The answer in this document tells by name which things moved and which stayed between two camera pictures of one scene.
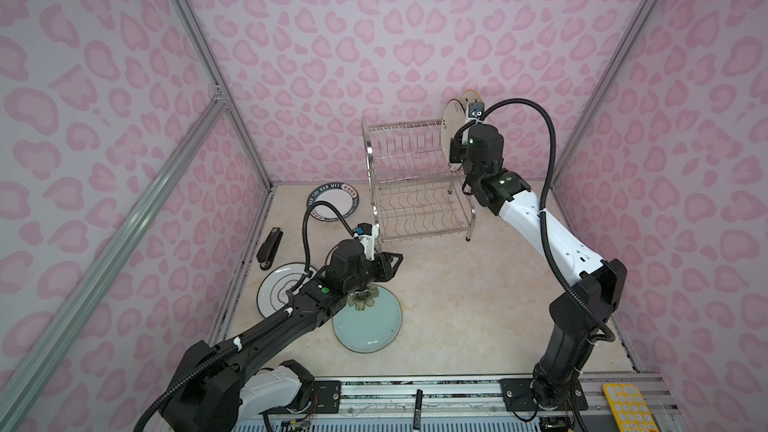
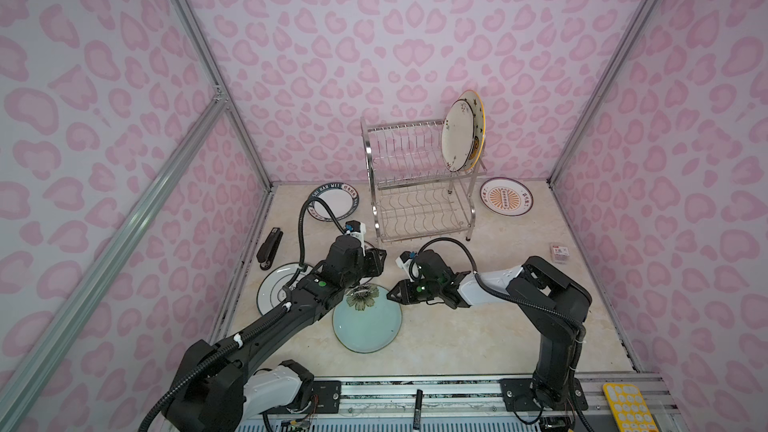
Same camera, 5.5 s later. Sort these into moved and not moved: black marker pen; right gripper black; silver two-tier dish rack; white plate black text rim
Moved: right gripper black
Not moved: silver two-tier dish rack; white plate black text rim; black marker pen
